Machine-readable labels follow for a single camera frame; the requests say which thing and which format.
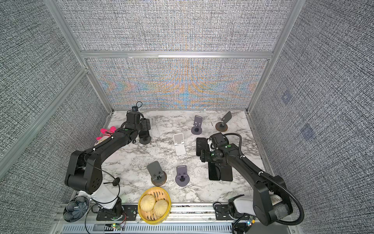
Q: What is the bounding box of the aluminium front rail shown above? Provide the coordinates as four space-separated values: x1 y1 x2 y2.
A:
49 203 302 234

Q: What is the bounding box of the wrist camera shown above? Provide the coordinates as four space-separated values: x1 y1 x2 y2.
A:
207 138 214 151
131 101 143 112

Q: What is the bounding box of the grey round stand back left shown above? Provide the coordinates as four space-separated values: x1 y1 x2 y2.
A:
138 131 152 145

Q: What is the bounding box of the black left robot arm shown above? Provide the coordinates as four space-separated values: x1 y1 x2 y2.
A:
65 110 152 220

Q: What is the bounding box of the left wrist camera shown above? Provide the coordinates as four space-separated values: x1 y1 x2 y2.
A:
131 101 143 112

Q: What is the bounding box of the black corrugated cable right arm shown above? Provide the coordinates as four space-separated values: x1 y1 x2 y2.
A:
223 133 305 226

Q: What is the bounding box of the purple round stand front centre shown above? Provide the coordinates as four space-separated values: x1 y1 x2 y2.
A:
175 165 190 187

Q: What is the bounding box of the left steamed bun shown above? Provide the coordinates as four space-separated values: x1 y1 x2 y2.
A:
139 194 156 212

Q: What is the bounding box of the right steamed bun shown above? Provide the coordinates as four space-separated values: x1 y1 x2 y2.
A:
153 199 168 218

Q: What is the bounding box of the dark fluted cup tray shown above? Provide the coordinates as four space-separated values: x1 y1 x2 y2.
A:
63 196 89 222

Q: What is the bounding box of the pink white plush toy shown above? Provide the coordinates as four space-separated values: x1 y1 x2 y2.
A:
94 126 116 146

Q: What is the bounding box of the black ladle spoon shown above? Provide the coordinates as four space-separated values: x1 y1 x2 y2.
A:
104 177 120 187

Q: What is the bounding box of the black phone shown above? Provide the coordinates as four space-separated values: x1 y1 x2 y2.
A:
220 165 233 181
196 137 209 157
208 162 221 181

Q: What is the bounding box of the brown round stand back right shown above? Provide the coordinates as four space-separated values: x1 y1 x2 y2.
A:
215 111 232 132

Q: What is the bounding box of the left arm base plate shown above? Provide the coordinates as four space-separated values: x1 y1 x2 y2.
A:
96 204 138 221

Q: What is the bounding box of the purple round stand back centre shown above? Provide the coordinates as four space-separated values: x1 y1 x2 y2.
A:
191 115 203 135

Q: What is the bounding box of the white folding phone stand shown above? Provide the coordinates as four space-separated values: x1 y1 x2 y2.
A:
173 133 186 156

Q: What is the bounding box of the yellow bamboo steamer basket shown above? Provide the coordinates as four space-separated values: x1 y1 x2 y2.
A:
138 187 171 225

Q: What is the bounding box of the purple round stand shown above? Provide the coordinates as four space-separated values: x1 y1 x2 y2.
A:
191 115 203 135
175 165 190 187

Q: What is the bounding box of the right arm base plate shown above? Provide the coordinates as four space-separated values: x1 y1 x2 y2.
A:
213 203 234 221

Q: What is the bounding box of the steamed bun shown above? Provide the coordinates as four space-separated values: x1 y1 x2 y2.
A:
153 199 168 218
139 194 156 212

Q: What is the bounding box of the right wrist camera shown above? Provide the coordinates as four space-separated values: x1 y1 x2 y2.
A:
207 138 214 151

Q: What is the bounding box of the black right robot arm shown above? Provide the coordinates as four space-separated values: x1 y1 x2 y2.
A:
200 132 293 226

